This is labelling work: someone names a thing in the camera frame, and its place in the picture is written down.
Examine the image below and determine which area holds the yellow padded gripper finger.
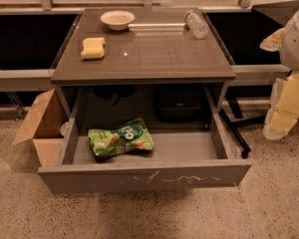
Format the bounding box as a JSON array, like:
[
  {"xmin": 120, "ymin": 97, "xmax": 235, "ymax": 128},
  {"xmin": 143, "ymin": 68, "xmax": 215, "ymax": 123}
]
[
  {"xmin": 263, "ymin": 71, "xmax": 299, "ymax": 140},
  {"xmin": 260, "ymin": 28, "xmax": 284, "ymax": 52}
]

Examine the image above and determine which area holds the green rice chip bag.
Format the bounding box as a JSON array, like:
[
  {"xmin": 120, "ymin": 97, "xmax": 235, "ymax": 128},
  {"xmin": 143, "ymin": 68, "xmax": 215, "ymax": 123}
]
[{"xmin": 88, "ymin": 118, "xmax": 154, "ymax": 159}]

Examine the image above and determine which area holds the grey counter cabinet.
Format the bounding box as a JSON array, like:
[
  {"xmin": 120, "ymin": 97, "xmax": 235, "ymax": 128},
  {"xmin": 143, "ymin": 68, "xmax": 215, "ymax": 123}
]
[{"xmin": 50, "ymin": 6, "xmax": 237, "ymax": 120}]

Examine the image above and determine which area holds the grey open drawer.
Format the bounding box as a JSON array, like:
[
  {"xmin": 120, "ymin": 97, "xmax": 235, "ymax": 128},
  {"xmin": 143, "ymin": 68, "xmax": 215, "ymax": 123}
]
[{"xmin": 38, "ymin": 85, "xmax": 251, "ymax": 193}]

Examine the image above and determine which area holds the clear plastic bottle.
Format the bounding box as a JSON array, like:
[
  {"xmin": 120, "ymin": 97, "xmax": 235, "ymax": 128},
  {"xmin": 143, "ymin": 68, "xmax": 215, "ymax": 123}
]
[{"xmin": 184, "ymin": 10, "xmax": 208, "ymax": 39}]

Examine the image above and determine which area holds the white ceramic bowl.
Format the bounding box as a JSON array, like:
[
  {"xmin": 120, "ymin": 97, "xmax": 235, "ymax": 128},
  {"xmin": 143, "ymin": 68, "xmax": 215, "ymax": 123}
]
[{"xmin": 101, "ymin": 10, "xmax": 135, "ymax": 31}]

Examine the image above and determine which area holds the yellow sponge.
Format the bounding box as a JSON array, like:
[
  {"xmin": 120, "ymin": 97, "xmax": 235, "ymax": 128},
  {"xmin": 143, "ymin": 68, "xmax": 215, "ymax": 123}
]
[{"xmin": 81, "ymin": 37, "xmax": 105, "ymax": 60}]

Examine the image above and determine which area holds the brown cardboard box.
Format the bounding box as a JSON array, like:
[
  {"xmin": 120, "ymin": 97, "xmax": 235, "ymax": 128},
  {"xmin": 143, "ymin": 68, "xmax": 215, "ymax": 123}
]
[{"xmin": 13, "ymin": 89, "xmax": 68, "ymax": 167}]

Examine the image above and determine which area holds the black table leg frame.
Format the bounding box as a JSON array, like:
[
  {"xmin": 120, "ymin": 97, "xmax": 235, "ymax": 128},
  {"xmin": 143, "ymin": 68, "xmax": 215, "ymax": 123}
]
[{"xmin": 219, "ymin": 98, "xmax": 265, "ymax": 159}]

